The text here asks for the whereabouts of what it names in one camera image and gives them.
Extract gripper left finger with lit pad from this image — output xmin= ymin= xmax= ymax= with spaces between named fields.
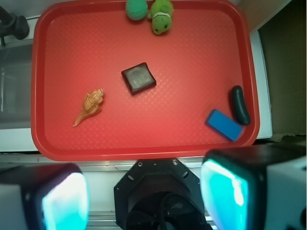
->
xmin=0 ymin=163 xmax=90 ymax=230

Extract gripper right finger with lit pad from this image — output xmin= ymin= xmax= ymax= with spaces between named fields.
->
xmin=200 ymin=143 xmax=307 ymax=230

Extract blue rectangular block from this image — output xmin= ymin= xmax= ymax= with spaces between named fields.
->
xmin=205 ymin=109 xmax=243 ymax=141

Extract dark green toy cucumber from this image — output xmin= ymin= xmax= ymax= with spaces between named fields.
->
xmin=230 ymin=85 xmax=251 ymax=126

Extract orange spiral seashell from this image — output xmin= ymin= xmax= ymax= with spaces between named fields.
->
xmin=72 ymin=89 xmax=104 ymax=127

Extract red plastic tray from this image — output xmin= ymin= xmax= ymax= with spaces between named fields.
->
xmin=31 ymin=0 xmax=260 ymax=161

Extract grey toy sink basin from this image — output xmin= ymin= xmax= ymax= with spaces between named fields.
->
xmin=0 ymin=39 xmax=33 ymax=129

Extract black square block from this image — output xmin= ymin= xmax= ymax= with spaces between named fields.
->
xmin=121 ymin=62 xmax=156 ymax=95

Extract brown cardboard panel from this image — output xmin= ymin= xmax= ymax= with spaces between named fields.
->
xmin=259 ymin=0 xmax=307 ymax=141

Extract grey toy faucet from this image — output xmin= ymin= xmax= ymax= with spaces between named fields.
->
xmin=0 ymin=6 xmax=30 ymax=47

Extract green plush frog toy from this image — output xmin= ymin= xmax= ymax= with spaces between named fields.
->
xmin=147 ymin=0 xmax=174 ymax=35

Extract teal ribbed ball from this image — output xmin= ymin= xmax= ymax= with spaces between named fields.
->
xmin=125 ymin=0 xmax=148 ymax=21

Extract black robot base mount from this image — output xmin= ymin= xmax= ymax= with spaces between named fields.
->
xmin=114 ymin=159 xmax=212 ymax=230

